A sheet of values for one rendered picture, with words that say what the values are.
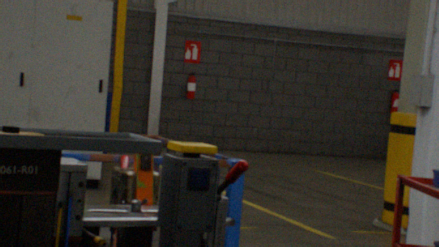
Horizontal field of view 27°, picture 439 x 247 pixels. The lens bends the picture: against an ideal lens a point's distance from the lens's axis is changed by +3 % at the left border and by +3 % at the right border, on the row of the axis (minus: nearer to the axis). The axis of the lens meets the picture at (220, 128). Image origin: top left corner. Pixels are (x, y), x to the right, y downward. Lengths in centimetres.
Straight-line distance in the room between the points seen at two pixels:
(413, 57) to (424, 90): 330
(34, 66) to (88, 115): 74
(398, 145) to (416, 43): 96
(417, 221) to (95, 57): 503
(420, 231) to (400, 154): 321
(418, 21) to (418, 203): 348
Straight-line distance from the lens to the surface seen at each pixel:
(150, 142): 127
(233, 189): 362
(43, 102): 956
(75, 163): 145
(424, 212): 545
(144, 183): 184
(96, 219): 159
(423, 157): 546
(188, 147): 134
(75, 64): 961
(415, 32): 871
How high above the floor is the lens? 126
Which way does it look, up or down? 3 degrees down
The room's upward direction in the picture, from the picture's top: 5 degrees clockwise
